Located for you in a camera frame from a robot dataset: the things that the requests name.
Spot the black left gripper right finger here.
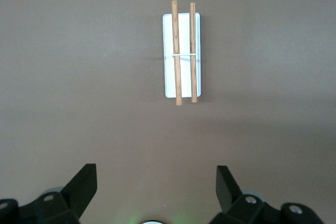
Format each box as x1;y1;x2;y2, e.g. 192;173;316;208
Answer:
209;165;325;224

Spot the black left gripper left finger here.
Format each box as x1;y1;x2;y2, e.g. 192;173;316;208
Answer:
0;163;98;224

